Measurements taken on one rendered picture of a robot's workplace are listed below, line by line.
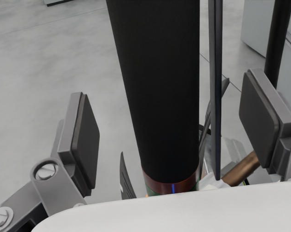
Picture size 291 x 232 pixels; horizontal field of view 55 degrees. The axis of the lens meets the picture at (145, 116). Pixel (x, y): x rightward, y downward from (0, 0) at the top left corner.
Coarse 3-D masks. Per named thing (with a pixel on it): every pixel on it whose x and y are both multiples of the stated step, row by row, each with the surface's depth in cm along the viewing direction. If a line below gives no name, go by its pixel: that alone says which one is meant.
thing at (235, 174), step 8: (248, 160) 25; (256, 160) 25; (232, 168) 24; (240, 168) 24; (248, 168) 24; (256, 168) 25; (224, 176) 24; (232, 176) 24; (240, 176) 24; (232, 184) 23
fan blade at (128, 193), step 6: (120, 156) 80; (120, 162) 79; (120, 168) 80; (120, 174) 80; (126, 174) 72; (120, 180) 81; (126, 180) 72; (126, 186) 73; (126, 192) 74; (132, 192) 67; (126, 198) 77; (132, 198) 68
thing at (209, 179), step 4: (208, 176) 24; (212, 176) 24; (200, 180) 24; (204, 180) 24; (208, 180) 24; (212, 180) 23; (216, 180) 23; (220, 180) 23; (200, 184) 23; (204, 184) 23; (208, 184) 23; (212, 184) 23; (216, 184) 23; (220, 184) 23; (224, 184) 23; (200, 188) 23
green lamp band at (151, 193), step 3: (144, 180) 17; (198, 180) 16; (198, 183) 16; (147, 186) 16; (195, 186) 16; (198, 186) 17; (147, 189) 17; (150, 189) 16; (192, 189) 16; (195, 189) 16; (198, 189) 17; (150, 192) 16; (153, 192) 16; (150, 195) 17; (153, 195) 16; (156, 195) 16; (159, 195) 16
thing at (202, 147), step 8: (224, 80) 52; (224, 88) 49; (208, 104) 66; (208, 112) 56; (208, 120) 51; (208, 128) 50; (200, 136) 56; (200, 144) 51; (200, 152) 53; (200, 160) 58; (200, 168) 60; (200, 176) 61
